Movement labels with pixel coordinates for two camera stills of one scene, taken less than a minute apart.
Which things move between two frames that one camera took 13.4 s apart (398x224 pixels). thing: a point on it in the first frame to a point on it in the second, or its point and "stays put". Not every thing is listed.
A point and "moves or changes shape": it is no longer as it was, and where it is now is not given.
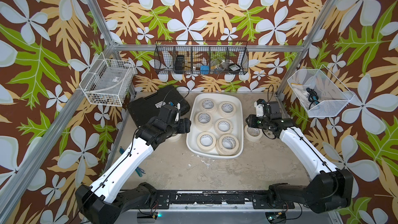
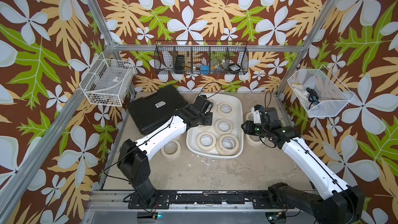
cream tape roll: [206, 141] stays put
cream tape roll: [227, 114] stays put
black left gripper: [183, 125] to [208, 119]
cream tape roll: [174, 138] moves or changes shape
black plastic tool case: [143, 109] stays put
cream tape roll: [223, 126] stays put
